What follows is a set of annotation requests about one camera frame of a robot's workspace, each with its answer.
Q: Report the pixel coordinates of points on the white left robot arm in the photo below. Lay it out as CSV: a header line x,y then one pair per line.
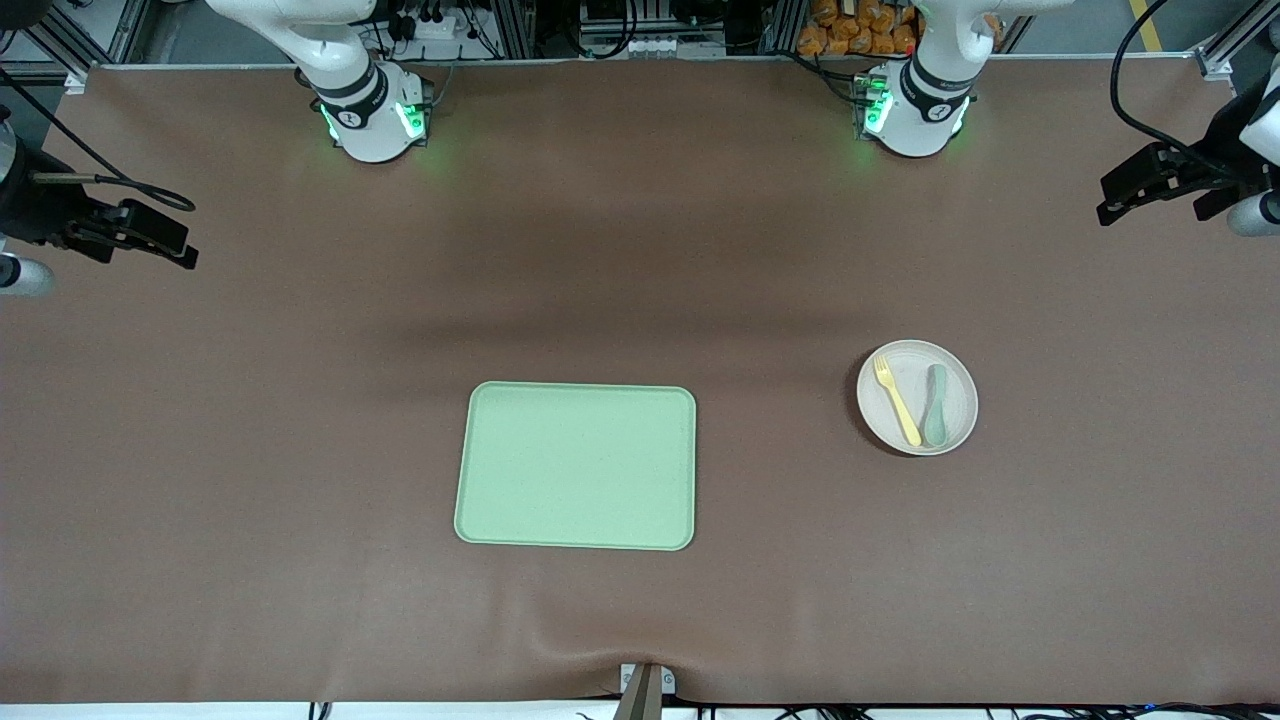
x,y
930,115

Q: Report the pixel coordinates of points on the light green rectangular tray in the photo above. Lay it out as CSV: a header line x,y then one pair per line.
x,y
575,465

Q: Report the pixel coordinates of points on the round beige plate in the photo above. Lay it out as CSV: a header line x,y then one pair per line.
x,y
910,370

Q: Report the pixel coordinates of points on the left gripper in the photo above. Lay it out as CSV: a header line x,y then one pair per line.
x,y
1213,160

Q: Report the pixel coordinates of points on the white power strip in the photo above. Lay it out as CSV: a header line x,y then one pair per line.
x,y
440,28

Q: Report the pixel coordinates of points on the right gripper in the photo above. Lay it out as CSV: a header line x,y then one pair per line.
x,y
38,212

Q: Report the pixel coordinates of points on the grey-green plastic spoon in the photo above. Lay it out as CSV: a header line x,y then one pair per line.
x,y
935,425

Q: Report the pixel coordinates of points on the yellow plastic fork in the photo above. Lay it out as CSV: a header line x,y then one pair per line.
x,y
900,405

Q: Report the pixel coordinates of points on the orange packaged goods pile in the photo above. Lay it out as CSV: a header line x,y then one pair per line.
x,y
860,28

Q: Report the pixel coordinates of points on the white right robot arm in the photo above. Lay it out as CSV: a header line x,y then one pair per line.
x,y
370,120

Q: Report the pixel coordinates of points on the white connector block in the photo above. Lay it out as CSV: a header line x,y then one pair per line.
x,y
635,47

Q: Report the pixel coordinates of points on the metal table clamp bracket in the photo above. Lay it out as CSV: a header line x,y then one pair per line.
x,y
645,690

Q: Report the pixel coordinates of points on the brown table mat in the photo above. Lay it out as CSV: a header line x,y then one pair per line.
x,y
300,450

